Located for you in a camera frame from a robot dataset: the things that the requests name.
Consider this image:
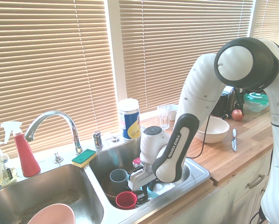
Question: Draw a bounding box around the stainless steel double sink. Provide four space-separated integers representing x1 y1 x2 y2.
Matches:
0 134 212 224

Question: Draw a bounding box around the red apple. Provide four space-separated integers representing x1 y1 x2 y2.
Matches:
231 109 244 121

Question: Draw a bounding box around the chrome sink soap pump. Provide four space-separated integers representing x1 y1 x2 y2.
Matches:
93 131 104 149

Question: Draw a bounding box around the clear drinking glass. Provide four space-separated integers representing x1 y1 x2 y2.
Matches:
157 105 172 130

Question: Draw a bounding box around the grey-blue mug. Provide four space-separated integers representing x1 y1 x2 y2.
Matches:
109 168 130 190

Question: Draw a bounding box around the pink bowl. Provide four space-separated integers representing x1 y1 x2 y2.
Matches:
27 203 76 224

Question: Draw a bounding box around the large cream bowl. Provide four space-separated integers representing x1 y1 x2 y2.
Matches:
195 116 230 144

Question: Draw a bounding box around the green-lidded clear food container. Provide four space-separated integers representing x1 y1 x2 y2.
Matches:
243 92 270 112

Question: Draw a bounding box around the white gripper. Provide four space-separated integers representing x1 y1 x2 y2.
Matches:
127 169 156 193

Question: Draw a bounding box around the metal cabinet pull handle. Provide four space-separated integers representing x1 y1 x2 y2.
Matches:
247 174 265 189

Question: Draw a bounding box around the red spray bottle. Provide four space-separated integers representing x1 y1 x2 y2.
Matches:
0 121 41 177

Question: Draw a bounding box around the clear jar with utensils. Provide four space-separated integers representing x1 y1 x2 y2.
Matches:
0 161 18 186

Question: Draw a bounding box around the white ceramic mug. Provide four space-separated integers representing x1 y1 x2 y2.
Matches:
169 104 179 121

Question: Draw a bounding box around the red mug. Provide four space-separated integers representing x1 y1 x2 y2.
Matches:
115 191 138 210

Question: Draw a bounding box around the tan slatted window blind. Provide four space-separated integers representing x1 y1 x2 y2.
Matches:
118 0 253 112
256 0 279 45
0 0 118 159

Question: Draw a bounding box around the brown wooden bowl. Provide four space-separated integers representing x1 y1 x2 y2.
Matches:
101 173 133 203

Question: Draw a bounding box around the light blue plastic knife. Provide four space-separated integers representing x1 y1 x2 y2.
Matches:
146 184 159 199

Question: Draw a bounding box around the sink drain strainer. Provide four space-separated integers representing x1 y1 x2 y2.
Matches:
132 190 150 206

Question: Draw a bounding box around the chrome curved faucet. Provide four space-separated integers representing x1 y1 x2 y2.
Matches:
24 110 84 154

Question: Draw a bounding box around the metal knife with white handle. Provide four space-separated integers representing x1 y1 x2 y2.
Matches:
231 128 237 152

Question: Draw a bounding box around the green and yellow sponge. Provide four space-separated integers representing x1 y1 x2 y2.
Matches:
71 148 97 168

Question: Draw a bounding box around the Lysol wipes canister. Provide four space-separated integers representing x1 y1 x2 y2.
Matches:
119 98 142 141

